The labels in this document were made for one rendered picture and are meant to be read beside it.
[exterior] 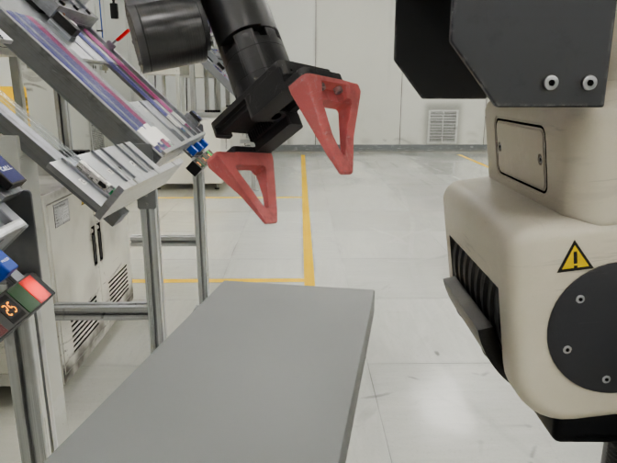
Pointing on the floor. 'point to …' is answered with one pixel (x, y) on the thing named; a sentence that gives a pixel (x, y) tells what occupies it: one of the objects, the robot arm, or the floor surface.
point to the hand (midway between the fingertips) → (303, 191)
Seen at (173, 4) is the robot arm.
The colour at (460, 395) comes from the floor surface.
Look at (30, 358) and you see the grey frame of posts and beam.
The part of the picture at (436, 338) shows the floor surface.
